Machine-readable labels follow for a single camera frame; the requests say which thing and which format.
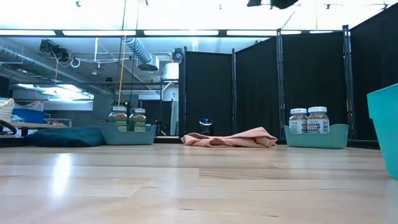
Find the yellow hanging cable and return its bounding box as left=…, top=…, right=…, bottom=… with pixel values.
left=117, top=0, right=127, bottom=106

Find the white lid bagel seasoning jar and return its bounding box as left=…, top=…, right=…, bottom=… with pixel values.
left=307, top=106, right=330, bottom=134
left=289, top=108, right=308, bottom=134

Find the green lid oregano jar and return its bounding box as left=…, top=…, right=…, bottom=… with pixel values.
left=127, top=107, right=147, bottom=133
left=108, top=105, right=128, bottom=133

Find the metal ventilation duct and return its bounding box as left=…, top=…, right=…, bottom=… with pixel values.
left=0, top=42, right=111, bottom=94

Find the flexible ribbed duct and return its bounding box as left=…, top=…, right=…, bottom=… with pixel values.
left=124, top=37, right=154, bottom=65

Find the wooden desk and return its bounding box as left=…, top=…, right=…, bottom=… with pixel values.
left=6, top=121, right=72, bottom=138

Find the large teal plastic bin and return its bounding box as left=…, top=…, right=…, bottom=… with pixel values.
left=366, top=83, right=398, bottom=180

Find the black folding partition screen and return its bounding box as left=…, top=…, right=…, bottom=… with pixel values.
left=178, top=2, right=398, bottom=142

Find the black overhead crossbar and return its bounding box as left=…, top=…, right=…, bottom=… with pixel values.
left=0, top=29, right=398, bottom=38

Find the small teal plastic bin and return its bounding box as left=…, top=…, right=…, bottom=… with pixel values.
left=284, top=123, right=349, bottom=149
left=99, top=122, right=157, bottom=146

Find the dark blue cloth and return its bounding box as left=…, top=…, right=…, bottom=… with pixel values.
left=24, top=126, right=106, bottom=148

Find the black pendant lamp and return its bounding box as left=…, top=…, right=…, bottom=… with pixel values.
left=138, top=63, right=159, bottom=72

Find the blue box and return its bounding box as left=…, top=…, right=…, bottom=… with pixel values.
left=11, top=108, right=46, bottom=124

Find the white yellow bag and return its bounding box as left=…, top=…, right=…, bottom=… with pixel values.
left=0, top=97, right=16, bottom=123

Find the black round camera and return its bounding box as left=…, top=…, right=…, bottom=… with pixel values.
left=172, top=47, right=185, bottom=64

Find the pink folded cloth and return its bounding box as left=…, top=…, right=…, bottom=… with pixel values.
left=181, top=126, right=278, bottom=149

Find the black ceiling-hung device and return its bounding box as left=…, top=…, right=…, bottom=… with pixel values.
left=39, top=39, right=71, bottom=63

